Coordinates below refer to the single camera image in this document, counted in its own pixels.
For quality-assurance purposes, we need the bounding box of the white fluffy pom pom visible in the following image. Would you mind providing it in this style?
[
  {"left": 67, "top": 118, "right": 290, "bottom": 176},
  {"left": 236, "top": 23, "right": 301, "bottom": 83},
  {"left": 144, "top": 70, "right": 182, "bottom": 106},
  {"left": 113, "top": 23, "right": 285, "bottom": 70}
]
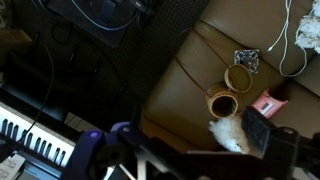
[{"left": 208, "top": 114, "right": 264, "bottom": 158}]

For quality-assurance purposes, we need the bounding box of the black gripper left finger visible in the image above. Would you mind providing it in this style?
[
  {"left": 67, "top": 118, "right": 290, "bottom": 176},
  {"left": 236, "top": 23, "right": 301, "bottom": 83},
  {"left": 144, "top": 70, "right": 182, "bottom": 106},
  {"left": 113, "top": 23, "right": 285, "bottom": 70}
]
[{"left": 130, "top": 96, "right": 145, "bottom": 129}]

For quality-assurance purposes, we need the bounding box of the shaggy cream pillow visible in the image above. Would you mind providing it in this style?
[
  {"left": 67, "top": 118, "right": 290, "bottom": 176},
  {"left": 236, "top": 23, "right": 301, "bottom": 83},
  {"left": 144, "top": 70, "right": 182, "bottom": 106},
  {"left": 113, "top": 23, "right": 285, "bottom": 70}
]
[{"left": 294, "top": 0, "right": 320, "bottom": 54}]

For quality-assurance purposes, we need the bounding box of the brown leather sofa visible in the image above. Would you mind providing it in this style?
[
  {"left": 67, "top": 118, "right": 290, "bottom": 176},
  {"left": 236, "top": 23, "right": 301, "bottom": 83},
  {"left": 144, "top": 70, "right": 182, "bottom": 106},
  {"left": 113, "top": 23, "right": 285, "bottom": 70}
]
[{"left": 139, "top": 0, "right": 320, "bottom": 158}]

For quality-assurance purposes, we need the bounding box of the black piano keyboard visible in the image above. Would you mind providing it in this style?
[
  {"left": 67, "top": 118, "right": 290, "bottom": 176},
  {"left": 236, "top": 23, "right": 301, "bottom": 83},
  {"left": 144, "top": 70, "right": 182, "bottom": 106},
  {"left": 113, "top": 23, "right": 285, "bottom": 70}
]
[{"left": 0, "top": 84, "right": 83, "bottom": 180}]

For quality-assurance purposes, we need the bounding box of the white charger cable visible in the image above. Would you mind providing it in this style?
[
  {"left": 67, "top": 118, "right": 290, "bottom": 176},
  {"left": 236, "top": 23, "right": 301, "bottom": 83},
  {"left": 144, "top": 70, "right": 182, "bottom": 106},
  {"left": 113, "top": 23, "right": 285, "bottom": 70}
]
[{"left": 267, "top": 0, "right": 308, "bottom": 78}]

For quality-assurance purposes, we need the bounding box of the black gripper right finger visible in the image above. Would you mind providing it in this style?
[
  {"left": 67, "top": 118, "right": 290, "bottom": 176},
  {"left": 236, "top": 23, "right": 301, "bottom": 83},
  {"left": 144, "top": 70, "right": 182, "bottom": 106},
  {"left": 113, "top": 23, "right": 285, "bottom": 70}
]
[{"left": 240, "top": 105, "right": 272, "bottom": 158}]

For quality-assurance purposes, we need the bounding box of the brown woven round bag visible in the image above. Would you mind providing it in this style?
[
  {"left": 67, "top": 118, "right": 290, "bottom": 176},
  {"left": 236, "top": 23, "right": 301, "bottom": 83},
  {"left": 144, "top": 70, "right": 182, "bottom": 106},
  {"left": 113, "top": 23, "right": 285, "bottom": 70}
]
[{"left": 173, "top": 26, "right": 254, "bottom": 120}]

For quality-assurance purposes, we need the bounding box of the black equipment base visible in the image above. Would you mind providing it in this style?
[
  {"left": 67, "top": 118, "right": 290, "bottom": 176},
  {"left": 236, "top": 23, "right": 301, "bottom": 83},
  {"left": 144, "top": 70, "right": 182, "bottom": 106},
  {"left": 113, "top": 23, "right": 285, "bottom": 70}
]
[{"left": 43, "top": 0, "right": 154, "bottom": 48}]

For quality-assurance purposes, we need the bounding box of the pink wipes pack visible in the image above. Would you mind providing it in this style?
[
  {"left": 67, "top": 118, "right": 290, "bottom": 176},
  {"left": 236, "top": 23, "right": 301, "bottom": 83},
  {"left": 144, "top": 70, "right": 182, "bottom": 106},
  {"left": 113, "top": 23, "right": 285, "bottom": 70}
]
[{"left": 251, "top": 89, "right": 289, "bottom": 119}]

